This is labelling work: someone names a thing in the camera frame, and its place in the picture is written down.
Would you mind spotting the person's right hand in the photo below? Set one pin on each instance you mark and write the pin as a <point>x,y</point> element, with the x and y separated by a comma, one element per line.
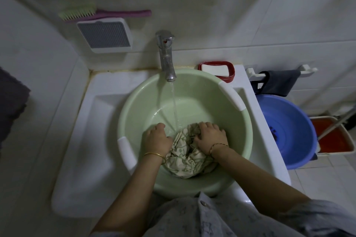
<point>212,136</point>

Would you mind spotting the person's left hand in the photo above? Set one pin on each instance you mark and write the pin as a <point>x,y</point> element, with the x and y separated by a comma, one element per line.
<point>157,139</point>

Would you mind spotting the cream leaf-patterned clothes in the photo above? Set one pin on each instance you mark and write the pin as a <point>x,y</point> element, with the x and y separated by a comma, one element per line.
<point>186,159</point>

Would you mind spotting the light green plastic basin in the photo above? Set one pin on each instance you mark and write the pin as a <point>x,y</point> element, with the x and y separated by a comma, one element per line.
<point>133,111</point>

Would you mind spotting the red soap dish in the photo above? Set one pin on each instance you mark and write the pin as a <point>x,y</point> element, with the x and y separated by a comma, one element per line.
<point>230,74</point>

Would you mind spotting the white soap bar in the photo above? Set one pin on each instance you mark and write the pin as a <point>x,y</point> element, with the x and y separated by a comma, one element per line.
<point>214,69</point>

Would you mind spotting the metal faucet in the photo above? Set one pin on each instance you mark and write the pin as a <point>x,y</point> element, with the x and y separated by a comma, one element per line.
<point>167,56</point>

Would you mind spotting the person's right forearm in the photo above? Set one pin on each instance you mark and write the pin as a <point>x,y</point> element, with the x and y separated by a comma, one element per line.
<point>258,181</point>

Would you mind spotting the person's left forearm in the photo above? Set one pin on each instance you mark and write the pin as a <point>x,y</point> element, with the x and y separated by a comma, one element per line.
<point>130,195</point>

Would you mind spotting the person's grey patterned shirt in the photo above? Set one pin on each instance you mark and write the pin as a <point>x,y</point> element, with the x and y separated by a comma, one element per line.
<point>217,217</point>

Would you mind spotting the gold bangle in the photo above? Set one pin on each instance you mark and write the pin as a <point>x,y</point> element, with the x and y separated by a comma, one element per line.
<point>154,155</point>

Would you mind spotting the white ceramic sink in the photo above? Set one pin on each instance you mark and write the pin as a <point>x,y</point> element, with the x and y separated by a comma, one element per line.
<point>83,139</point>

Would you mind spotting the blue plastic basin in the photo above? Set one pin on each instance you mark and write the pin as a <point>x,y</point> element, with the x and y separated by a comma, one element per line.
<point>289,128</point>

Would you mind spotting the dark grey cloth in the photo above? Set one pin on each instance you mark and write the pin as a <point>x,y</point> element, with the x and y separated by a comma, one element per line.
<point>281,81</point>

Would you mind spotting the red bucket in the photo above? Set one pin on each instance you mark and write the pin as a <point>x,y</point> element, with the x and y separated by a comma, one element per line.
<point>332,139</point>

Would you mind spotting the green and pink scrub brush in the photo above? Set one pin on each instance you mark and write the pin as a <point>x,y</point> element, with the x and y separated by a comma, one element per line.
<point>119,13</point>

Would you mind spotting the dark purple towel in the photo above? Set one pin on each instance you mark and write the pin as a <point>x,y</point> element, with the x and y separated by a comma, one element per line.
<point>11,103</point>

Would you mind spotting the white wall towel rack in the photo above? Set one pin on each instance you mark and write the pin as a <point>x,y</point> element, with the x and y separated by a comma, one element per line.
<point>307,68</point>

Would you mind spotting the white wall box grey ribbed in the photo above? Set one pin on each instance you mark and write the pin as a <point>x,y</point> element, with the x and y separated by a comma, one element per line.
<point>104,34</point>

